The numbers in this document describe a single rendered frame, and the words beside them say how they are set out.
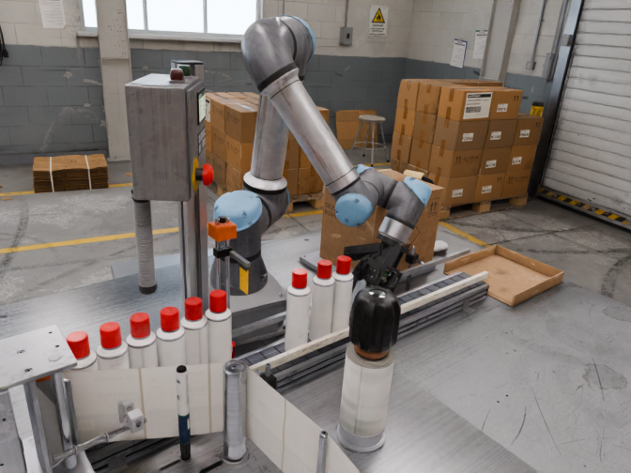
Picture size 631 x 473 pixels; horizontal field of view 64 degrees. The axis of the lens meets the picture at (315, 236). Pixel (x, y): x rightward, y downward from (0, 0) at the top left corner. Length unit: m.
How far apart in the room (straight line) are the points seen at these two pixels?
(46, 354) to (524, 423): 0.92
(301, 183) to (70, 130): 2.82
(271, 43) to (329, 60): 5.96
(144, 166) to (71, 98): 5.34
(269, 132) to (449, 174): 3.42
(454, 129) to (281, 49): 3.51
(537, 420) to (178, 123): 0.93
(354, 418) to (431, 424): 0.19
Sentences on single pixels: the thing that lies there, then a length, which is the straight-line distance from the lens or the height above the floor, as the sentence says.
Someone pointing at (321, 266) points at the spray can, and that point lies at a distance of 1.13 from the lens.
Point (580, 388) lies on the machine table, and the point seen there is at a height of 0.83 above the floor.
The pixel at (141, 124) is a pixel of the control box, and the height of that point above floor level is 1.41.
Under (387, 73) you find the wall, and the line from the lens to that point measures 7.59.
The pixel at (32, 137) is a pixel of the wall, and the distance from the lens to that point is 6.28.
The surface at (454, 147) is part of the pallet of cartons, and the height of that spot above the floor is 0.68.
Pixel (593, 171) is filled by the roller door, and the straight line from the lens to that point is 5.54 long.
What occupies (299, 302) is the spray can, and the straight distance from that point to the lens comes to 1.11.
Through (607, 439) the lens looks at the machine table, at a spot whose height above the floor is 0.83.
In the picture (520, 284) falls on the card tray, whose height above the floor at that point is 0.83.
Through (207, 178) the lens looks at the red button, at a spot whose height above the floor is 1.32.
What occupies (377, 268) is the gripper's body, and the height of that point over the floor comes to 1.06.
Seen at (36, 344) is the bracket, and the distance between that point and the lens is 0.82.
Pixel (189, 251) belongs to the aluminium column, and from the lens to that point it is 1.09.
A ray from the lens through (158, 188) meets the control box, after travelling 0.90.
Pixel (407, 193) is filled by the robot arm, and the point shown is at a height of 1.22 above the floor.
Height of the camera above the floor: 1.58
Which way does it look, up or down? 23 degrees down
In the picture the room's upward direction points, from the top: 4 degrees clockwise
